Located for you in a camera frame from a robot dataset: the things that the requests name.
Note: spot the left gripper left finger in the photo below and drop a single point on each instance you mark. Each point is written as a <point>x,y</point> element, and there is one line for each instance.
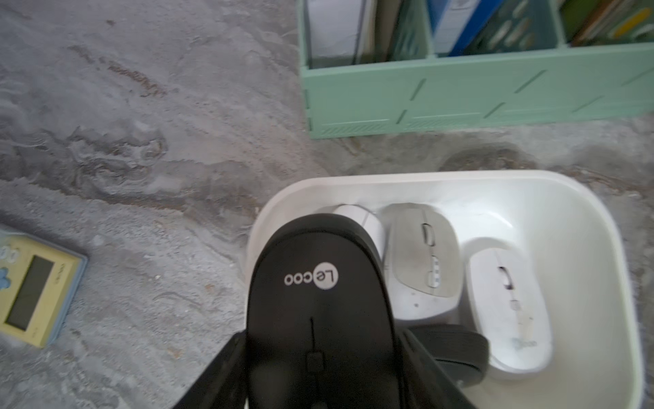
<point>223,384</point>

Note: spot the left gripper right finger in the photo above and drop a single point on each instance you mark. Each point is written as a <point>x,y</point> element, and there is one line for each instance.
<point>426,384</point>

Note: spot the black Lecoo mouse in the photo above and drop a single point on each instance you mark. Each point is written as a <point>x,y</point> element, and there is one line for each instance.
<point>320,331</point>

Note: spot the grey white mouse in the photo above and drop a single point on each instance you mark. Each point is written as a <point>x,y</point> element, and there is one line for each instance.
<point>423,266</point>

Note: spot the white plastic storage box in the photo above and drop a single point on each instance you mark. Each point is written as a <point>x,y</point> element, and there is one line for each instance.
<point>564,231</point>

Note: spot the white Lecoo mouse in box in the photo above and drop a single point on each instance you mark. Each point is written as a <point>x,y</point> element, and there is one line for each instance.
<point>367,220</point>

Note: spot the green file organizer box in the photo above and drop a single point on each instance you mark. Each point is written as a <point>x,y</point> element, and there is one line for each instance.
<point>418,91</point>

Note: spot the blue folder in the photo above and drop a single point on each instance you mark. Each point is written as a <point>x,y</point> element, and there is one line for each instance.
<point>454,24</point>

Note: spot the white binder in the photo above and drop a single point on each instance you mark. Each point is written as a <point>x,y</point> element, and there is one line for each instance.
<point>340,32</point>

